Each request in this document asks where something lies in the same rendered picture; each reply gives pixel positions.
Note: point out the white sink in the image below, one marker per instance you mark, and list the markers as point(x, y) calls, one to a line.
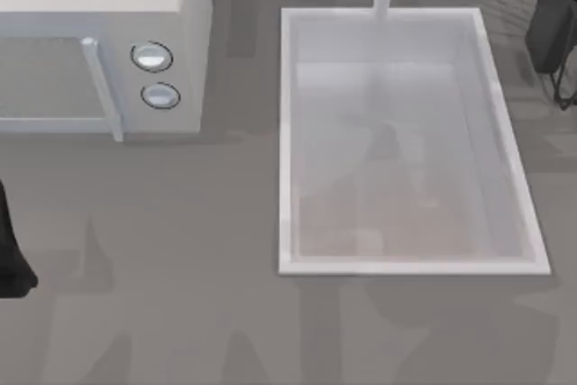
point(405, 146)

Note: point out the small microwave knob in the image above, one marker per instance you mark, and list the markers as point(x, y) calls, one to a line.
point(160, 95)

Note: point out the large microwave knob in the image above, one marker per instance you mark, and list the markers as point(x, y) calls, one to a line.
point(152, 56)

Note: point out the pale microwave oven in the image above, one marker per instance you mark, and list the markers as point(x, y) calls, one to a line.
point(189, 20)

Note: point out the microwave oven door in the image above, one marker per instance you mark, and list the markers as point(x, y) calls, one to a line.
point(45, 78)

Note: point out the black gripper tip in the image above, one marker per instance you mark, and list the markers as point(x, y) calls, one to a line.
point(11, 259)

